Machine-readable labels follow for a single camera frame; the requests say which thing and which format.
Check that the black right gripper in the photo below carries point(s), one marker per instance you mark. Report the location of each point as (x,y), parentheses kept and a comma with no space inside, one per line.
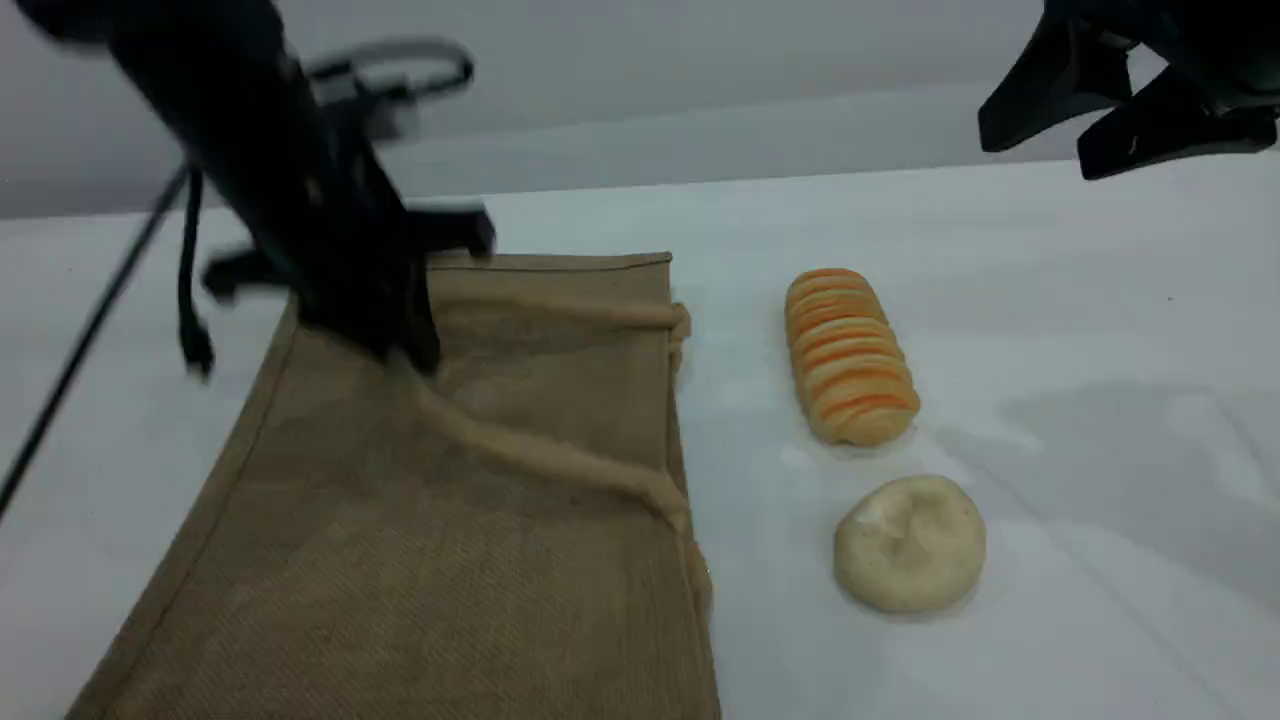
(1200,40)

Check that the round pale egg yolk pastry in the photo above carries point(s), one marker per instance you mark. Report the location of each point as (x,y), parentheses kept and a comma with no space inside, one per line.
(910,545)

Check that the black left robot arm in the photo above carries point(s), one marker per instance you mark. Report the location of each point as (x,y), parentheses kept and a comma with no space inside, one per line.
(210,90)

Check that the long orange striped bread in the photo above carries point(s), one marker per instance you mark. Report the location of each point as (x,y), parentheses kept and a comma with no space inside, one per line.
(850,360)

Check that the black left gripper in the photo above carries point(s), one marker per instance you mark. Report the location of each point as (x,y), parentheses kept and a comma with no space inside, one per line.
(350,250)

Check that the brown jute tote bag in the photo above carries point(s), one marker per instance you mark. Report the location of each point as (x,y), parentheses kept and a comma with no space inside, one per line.
(450,560)

